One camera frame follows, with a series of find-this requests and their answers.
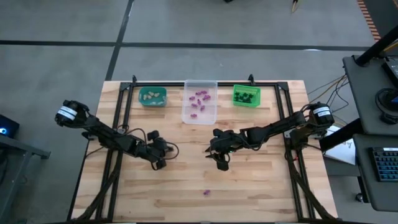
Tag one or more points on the grey metal cart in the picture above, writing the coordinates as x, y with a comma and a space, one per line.
18, 161

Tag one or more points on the black box with blue light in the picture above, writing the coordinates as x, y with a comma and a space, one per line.
7, 126

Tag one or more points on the backlit black keyboard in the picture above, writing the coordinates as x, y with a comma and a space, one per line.
385, 163

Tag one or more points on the black flat device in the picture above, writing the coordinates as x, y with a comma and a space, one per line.
391, 70

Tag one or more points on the black mat with orange stripes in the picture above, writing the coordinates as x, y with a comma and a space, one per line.
368, 18

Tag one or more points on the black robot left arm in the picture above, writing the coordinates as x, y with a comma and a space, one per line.
105, 135

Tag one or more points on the black connector box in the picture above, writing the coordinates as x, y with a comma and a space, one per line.
87, 136

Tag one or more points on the black caster wheel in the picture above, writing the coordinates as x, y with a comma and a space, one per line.
359, 197

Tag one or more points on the green plastic basket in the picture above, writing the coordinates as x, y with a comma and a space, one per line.
255, 93

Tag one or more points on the white paper sheet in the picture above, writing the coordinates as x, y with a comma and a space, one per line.
342, 152

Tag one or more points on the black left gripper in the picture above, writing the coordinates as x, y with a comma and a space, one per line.
154, 149

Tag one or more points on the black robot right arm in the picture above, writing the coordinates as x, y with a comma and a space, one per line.
280, 126

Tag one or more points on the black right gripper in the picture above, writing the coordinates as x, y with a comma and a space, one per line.
227, 143

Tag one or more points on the teal plastic bin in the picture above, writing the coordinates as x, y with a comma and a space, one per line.
160, 93

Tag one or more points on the black table clamp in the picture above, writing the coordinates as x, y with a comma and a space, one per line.
134, 78
250, 78

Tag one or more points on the clear plastic bin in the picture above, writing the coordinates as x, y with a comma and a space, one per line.
202, 119

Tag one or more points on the black round headphones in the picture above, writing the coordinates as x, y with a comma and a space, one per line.
387, 105

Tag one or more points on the grey desk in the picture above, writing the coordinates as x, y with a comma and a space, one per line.
373, 193
363, 93

